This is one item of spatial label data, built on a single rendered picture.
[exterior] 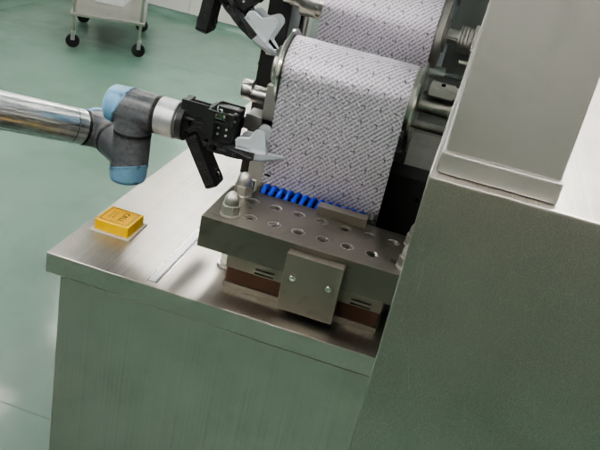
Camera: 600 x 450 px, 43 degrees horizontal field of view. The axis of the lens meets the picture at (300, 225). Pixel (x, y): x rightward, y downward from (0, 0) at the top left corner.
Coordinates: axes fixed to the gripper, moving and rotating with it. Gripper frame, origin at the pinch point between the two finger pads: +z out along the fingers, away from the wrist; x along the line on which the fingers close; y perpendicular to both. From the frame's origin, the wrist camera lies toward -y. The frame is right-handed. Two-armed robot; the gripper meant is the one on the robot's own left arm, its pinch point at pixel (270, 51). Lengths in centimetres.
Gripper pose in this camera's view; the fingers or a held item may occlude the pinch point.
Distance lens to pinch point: 149.2
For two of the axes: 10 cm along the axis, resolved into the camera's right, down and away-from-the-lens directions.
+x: 2.6, -3.7, 8.9
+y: 7.5, -5.0, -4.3
